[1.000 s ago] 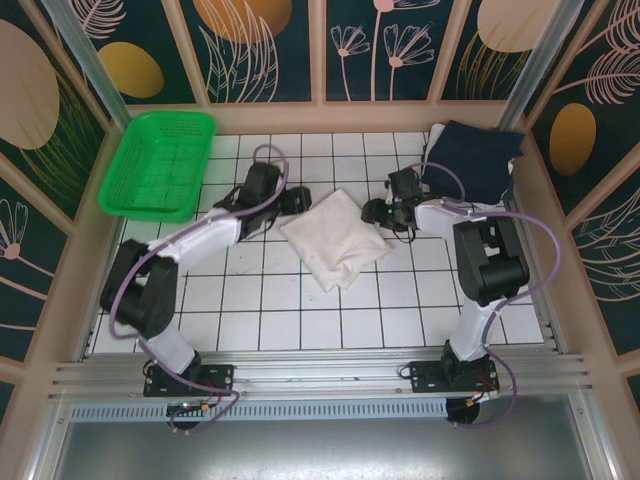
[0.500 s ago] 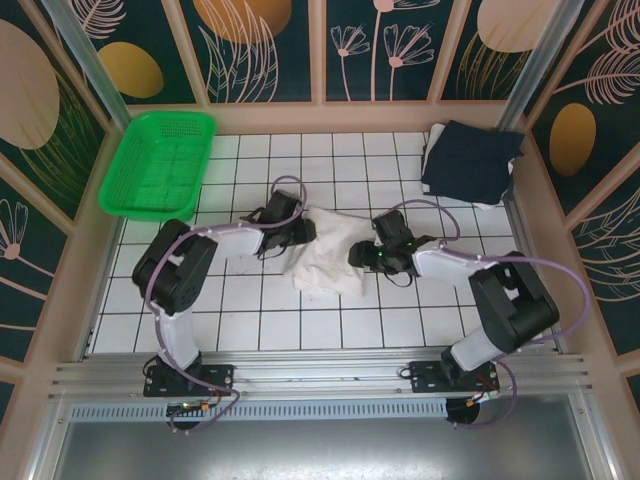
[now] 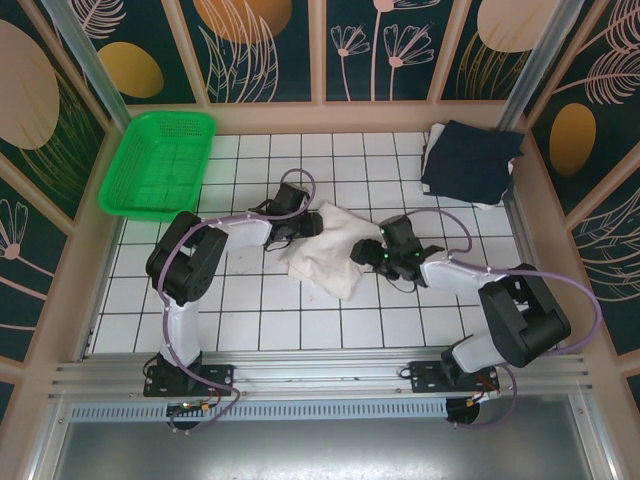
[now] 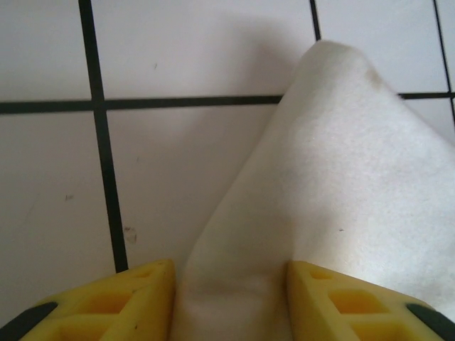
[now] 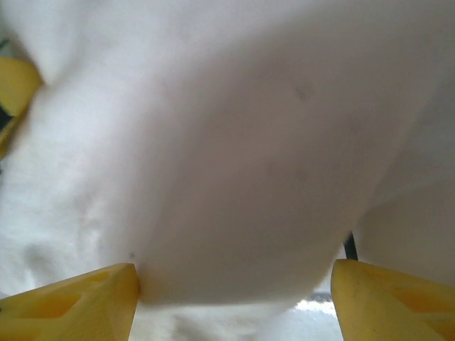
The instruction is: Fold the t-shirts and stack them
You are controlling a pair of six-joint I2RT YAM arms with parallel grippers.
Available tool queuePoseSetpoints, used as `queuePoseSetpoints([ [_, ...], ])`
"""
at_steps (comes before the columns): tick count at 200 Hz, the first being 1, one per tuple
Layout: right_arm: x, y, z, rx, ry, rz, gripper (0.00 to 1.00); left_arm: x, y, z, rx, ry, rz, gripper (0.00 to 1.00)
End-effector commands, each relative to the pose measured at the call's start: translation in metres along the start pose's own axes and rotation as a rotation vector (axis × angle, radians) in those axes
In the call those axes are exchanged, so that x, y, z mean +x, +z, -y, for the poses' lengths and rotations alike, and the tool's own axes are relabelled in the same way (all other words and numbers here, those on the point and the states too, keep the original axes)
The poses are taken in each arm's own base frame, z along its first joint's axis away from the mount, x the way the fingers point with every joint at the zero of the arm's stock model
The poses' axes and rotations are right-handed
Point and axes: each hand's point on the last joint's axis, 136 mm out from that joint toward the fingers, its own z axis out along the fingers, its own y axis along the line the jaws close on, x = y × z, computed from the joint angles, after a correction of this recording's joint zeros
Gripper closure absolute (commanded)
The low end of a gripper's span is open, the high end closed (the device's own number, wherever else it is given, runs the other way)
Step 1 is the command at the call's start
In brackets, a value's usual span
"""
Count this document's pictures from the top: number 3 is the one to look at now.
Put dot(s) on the grey sheet metal panel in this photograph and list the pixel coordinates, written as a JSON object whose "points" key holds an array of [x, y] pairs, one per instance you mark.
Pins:
{"points": [[320, 450]]}

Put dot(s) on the folded navy t-shirt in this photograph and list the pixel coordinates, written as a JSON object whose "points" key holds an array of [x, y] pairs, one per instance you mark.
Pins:
{"points": [[470, 160]]}

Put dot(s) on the aluminium extrusion rail frame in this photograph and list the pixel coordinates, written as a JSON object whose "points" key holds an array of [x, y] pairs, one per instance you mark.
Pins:
{"points": [[325, 375]]}

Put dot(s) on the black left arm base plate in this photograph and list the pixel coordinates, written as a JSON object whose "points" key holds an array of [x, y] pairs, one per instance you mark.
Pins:
{"points": [[220, 377]]}

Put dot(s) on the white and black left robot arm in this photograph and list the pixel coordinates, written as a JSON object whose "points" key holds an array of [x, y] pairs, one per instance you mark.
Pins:
{"points": [[245, 232]]}

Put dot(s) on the green plastic mesh basket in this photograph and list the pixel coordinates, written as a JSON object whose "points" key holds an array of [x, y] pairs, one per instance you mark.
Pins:
{"points": [[165, 120]]}

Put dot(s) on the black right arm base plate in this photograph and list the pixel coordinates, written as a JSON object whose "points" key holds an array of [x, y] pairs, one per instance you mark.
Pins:
{"points": [[425, 375]]}

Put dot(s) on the aluminium corner post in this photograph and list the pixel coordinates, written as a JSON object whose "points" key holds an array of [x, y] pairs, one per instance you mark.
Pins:
{"points": [[530, 65], [95, 65]]}

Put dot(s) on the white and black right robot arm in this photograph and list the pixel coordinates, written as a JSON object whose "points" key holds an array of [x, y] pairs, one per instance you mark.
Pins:
{"points": [[450, 272]]}

